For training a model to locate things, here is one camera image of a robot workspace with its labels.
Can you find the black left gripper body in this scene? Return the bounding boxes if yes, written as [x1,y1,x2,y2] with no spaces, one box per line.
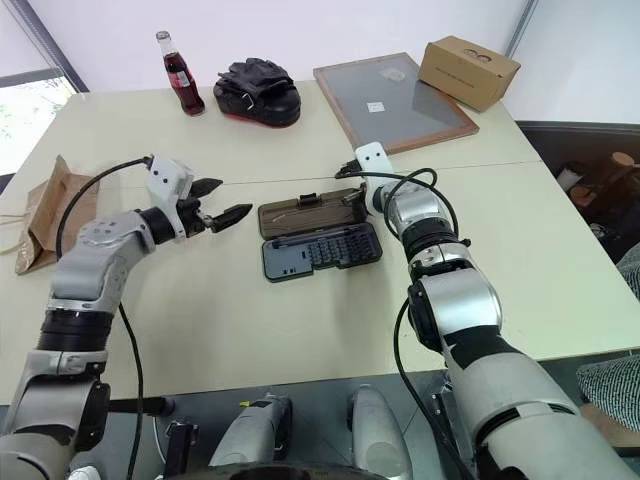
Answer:
[174,188,216,240]

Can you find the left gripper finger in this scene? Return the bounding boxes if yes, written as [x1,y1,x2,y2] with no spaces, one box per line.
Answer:
[208,203,254,235]
[191,176,225,201]

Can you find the open screwdriver bit case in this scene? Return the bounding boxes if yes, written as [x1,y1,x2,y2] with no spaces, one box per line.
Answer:
[256,188,386,285]

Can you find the wooden framed grey board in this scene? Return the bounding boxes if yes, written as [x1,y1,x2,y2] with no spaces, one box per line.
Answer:
[312,51,482,156]

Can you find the black shoe with gloves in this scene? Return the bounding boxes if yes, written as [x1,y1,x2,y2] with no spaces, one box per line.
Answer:
[212,73,303,130]

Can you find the glass cola bottle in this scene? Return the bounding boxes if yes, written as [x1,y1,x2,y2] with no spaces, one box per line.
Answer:
[155,30,207,118]

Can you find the black gloves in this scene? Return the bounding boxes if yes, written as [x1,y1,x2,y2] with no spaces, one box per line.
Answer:
[216,57,295,97]

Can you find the brown paper bag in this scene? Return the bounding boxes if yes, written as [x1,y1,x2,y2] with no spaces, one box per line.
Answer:
[0,154,102,277]

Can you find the brown cardboard box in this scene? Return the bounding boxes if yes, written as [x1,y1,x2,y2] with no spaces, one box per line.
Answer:
[417,34,523,113]

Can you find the black rod under table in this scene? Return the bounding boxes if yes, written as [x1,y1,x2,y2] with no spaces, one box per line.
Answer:
[106,396,175,417]

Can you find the silver robot left leg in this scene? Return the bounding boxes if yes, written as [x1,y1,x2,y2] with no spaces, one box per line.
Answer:
[206,391,294,469]

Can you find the silver robot leg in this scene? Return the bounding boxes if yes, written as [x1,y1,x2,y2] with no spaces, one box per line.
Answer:
[346,386,412,479]
[206,391,294,469]

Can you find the silver robot right leg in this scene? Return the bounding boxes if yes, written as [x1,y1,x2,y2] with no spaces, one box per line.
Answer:
[346,386,412,479]

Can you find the round wooden block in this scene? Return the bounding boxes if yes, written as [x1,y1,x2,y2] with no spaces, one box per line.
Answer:
[608,151,639,175]

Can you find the dark rounded robot torso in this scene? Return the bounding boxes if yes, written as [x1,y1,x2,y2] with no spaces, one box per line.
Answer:
[218,461,372,480]

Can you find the black white patterned cushion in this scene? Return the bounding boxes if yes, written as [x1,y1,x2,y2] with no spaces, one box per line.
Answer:
[576,356,640,432]

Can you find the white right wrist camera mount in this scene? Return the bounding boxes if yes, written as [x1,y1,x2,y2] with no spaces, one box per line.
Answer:
[353,141,397,218]

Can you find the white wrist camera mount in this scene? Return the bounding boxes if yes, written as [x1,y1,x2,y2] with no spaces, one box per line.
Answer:
[353,141,397,218]
[145,155,196,244]

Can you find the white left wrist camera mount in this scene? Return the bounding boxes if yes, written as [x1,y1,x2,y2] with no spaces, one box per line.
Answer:
[145,155,196,244]

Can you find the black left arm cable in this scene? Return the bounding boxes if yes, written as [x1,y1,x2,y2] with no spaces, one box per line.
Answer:
[54,156,154,480]

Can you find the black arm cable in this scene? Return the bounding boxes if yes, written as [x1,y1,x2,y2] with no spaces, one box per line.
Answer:
[54,156,154,480]
[333,160,482,480]

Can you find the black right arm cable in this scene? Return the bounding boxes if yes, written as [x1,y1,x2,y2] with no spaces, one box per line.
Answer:
[333,160,482,480]

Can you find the black bracket under table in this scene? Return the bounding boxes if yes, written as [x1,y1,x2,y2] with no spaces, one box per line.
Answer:
[163,421,202,477]

